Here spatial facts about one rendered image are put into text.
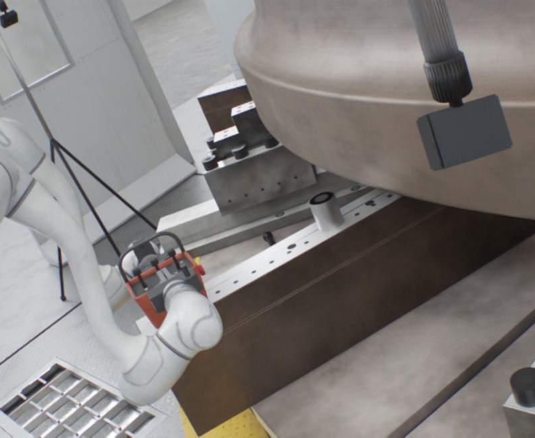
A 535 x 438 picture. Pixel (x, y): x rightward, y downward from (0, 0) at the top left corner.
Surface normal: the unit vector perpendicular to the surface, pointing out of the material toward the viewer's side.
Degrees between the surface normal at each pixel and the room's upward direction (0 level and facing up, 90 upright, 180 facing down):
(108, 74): 90
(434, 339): 0
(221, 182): 90
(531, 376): 0
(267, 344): 90
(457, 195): 90
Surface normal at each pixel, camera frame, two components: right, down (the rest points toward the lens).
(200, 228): -0.11, 0.15
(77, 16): 0.66, 0.09
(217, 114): -0.35, 0.53
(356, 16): -0.83, 0.46
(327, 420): -0.36, -0.84
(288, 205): 0.00, 0.44
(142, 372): 0.11, 0.22
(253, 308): 0.36, 0.28
